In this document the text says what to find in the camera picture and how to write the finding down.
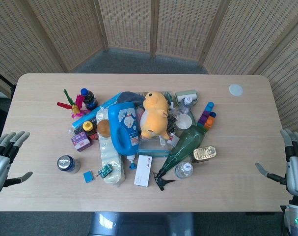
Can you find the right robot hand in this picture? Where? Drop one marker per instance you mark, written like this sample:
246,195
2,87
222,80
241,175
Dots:
294,169

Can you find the small glass jar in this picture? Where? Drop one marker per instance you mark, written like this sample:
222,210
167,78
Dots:
66,164

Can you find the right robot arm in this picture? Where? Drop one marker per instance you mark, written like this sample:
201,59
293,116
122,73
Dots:
296,217

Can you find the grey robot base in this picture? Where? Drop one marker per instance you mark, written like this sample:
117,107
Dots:
141,223

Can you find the gold rectangular tin can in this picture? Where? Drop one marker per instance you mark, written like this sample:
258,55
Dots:
204,153

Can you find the black tripod leg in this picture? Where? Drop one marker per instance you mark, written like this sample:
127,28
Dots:
2,79

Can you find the purple small carton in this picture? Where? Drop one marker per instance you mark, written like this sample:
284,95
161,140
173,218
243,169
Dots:
81,141

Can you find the small blue square block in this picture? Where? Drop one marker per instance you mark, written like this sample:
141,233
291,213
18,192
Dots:
88,176

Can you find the pink green toy flower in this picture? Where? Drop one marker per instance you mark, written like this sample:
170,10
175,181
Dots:
73,107

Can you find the dark bottle with yellow cap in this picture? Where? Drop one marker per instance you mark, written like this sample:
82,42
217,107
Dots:
89,130

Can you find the colourful building block stack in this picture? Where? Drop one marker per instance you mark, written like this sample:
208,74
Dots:
207,118

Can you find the blue rolled packet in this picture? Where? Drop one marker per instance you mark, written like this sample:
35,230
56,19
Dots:
89,115

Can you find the dark soda bottle blue cap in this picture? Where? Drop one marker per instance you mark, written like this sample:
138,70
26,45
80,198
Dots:
88,99

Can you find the clear bottle with white cap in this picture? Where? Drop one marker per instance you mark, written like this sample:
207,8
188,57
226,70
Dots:
183,170

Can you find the clear packet of bread buns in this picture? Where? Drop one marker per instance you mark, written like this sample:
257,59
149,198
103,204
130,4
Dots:
109,147

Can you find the green glass spray bottle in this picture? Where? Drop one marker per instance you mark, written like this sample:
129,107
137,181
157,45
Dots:
185,145

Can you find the white paper cup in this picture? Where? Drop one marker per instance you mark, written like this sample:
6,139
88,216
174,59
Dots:
183,122

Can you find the red white small card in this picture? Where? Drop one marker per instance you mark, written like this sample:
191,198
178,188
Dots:
173,140

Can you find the clear water bottle white cap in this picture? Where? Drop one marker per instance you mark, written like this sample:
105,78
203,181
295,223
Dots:
185,105

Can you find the blue detergent bottle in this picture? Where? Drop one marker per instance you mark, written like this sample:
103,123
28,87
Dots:
121,127

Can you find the green lint roller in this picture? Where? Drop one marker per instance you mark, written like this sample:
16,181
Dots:
186,95

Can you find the black binder clips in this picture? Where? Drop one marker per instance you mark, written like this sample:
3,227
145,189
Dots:
172,121

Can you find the clear zip pouch blue edge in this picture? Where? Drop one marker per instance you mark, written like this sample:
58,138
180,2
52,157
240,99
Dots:
153,147

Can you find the white paper box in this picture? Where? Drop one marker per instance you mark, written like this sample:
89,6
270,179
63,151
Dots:
143,170

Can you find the dark blue cloth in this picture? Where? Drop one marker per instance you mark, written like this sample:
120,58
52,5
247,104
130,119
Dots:
130,97

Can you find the yellow plush toy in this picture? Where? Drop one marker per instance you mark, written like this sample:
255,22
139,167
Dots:
154,115

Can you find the bamboo folding screen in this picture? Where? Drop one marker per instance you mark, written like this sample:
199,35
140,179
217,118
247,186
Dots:
148,32

